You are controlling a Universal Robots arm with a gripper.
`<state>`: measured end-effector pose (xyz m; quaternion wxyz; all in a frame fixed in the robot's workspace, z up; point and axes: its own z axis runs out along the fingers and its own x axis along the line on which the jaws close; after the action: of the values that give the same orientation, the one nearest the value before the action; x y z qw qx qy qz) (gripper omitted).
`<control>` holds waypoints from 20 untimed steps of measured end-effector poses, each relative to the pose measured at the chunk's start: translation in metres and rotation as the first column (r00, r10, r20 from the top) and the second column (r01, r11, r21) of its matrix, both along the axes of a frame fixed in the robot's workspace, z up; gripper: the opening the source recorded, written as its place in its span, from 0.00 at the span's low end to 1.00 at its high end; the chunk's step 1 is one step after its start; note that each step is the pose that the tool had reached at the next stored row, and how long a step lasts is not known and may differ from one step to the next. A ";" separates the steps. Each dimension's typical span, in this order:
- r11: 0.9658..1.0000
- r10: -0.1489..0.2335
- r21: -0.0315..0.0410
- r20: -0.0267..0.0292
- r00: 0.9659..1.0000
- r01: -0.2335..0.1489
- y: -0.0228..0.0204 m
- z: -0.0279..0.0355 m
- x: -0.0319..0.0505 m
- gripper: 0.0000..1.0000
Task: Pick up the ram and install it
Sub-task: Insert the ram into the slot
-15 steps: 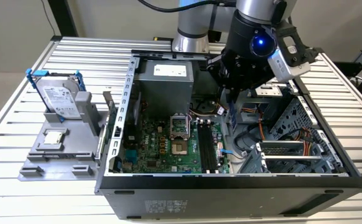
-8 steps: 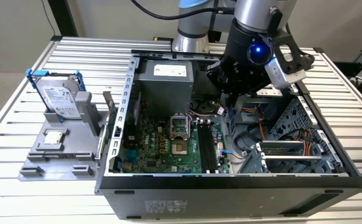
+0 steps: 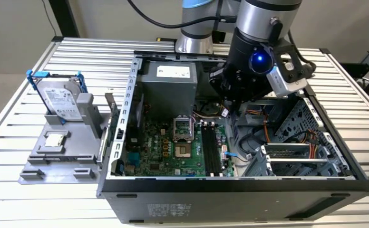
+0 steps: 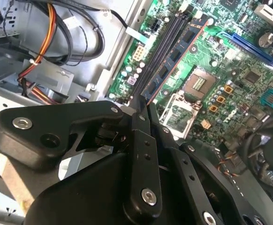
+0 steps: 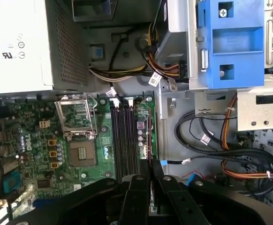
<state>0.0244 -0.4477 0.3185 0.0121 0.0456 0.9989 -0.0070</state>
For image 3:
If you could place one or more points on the silver CPU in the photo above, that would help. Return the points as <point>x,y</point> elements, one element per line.
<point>54,140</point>

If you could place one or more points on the graphics card with metal bracket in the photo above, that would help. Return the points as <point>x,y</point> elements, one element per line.
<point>113,111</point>

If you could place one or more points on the grey power supply unit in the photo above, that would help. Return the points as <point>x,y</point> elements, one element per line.
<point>165,95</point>

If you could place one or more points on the black cooling fan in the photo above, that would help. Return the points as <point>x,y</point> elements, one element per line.
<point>208,109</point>

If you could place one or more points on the black RAM slot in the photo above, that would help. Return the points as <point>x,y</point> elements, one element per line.
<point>216,149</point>
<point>208,149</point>

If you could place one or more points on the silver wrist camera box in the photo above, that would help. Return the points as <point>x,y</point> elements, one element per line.
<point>283,83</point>

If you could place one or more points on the grey metal drive cage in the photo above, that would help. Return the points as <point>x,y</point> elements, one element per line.
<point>255,104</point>

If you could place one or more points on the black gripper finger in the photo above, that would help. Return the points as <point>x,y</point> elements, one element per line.
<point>251,85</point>
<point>223,80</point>

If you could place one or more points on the CPU socket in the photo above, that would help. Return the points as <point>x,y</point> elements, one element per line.
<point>184,150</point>

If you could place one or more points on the black yellow plug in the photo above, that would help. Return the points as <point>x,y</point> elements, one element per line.
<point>164,39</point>

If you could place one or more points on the metal disk bay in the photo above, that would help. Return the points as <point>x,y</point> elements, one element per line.
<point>299,160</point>

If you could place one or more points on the black open PC case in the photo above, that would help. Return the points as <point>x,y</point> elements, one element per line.
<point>236,204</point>

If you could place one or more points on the grey parts rack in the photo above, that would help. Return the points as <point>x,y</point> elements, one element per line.
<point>77,145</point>

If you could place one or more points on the green motherboard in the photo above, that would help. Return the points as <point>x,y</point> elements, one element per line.
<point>153,152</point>

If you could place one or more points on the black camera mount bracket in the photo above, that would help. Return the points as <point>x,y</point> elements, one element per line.
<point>294,64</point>

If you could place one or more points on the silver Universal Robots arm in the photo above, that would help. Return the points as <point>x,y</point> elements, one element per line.
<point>267,19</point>

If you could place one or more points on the black upright post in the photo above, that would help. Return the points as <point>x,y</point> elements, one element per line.
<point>68,19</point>

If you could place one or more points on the hard disk in blue carrier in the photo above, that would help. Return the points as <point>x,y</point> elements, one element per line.
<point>60,102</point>

